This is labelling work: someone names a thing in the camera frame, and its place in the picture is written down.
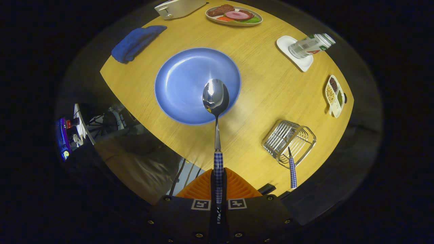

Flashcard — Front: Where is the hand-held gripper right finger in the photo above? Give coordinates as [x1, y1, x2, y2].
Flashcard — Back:
[220, 168, 295, 244]

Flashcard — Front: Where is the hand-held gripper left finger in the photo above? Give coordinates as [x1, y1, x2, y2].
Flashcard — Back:
[149, 168, 218, 244]

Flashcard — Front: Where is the fork with checked handle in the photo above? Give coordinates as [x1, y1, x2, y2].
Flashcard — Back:
[288, 147, 297, 189]

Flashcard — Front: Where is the spoon with checked handle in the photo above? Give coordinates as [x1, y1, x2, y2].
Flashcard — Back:
[202, 79, 230, 221]

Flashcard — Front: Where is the person's leg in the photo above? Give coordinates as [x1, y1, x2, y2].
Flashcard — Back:
[94, 134, 185, 205]

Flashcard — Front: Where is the blue round plate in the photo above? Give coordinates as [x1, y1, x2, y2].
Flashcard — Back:
[155, 47, 241, 125]

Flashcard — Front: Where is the white panel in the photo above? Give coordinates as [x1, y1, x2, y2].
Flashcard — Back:
[73, 103, 95, 145]

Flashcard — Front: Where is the purple device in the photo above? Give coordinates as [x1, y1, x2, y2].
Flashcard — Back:
[56, 117, 72, 161]

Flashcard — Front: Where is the white divided bean dish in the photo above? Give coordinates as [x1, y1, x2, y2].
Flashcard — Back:
[324, 75, 346, 118]

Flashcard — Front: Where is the white square coaster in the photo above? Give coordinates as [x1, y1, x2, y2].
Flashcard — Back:
[276, 36, 314, 72]

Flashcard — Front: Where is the white drink bottle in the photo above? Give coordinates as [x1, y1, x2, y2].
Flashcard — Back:
[289, 33, 336, 59]

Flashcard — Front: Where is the blue folded towel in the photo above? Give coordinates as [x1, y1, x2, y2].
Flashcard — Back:
[111, 25, 167, 64]

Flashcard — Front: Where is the white oval food plate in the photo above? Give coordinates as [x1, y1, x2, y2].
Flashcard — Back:
[205, 4, 263, 27]

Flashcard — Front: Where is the pink ham slice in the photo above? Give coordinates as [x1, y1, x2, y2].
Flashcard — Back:
[225, 11, 251, 20]

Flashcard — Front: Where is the large brown meat slice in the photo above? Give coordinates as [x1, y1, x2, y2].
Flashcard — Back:
[208, 4, 234, 17]

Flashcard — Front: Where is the white toaster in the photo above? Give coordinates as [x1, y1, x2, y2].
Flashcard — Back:
[154, 0, 208, 20]

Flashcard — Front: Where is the metal wire rack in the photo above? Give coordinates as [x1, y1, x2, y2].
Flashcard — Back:
[262, 120, 317, 169]

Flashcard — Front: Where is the tangle of black cables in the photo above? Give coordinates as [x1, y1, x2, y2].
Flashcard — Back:
[89, 105, 136, 139]

